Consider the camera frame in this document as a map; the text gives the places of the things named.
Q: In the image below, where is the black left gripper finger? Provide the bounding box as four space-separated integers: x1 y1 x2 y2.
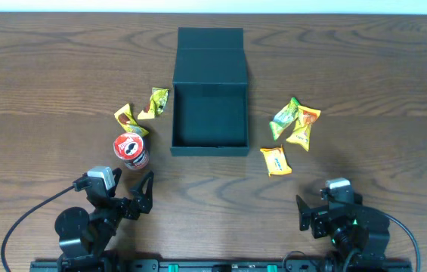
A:
129 171 154 214
110 168 122 196

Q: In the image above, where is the red Pringles can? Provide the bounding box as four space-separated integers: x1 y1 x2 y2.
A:
113 132 149 170

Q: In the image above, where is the orange Le-mond biscuit packet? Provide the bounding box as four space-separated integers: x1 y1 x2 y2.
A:
260 146 292 177

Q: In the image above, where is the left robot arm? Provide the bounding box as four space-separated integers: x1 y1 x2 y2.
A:
54 166 154 271

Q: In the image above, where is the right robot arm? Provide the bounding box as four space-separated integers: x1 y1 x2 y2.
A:
295 191 390 271

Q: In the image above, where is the yellow snack packet with chocolate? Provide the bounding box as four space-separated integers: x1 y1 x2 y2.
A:
114 104 149 137

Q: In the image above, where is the yellow crumpled snack packet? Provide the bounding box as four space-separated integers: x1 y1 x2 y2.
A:
138 88 169 120

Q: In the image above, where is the orange yellow Julie's snack packet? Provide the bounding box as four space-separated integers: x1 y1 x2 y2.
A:
286 106 321 151

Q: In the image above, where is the green snack packet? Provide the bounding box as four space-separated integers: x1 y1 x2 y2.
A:
269 97 300 141

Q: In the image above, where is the dark green open gift box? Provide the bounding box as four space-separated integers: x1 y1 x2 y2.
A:
170 27 249 156

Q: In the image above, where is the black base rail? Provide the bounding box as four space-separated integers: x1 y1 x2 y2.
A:
29 259 413 272

